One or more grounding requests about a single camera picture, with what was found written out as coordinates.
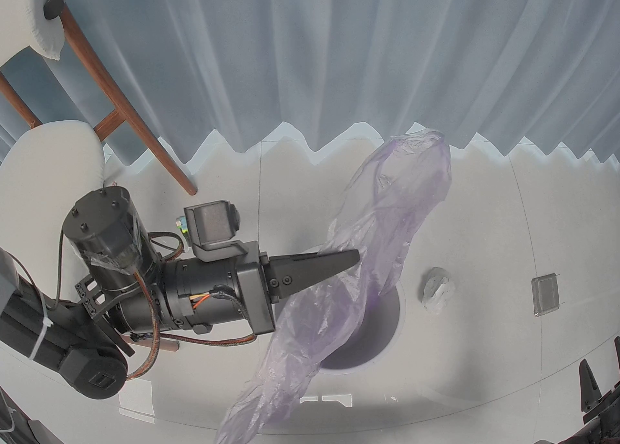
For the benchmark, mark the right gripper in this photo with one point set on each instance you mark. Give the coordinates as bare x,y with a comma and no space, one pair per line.
608,425

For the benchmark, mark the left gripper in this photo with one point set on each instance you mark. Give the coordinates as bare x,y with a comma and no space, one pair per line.
213,294

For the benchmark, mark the purple plastic bag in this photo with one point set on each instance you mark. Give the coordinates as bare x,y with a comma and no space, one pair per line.
368,219

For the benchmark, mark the white paper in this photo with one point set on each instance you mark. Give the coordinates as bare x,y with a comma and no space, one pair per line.
438,289

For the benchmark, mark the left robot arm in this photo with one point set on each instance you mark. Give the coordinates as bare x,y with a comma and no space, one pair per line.
101,234

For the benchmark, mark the white trash bin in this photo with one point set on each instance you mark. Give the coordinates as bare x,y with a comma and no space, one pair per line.
382,335

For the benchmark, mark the pale blue curtain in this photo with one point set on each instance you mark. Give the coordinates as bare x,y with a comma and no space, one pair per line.
339,45

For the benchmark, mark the white cushioned wooden chair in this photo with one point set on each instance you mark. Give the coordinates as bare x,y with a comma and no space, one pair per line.
48,166

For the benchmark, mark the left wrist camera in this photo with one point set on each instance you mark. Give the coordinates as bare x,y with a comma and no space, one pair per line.
213,222

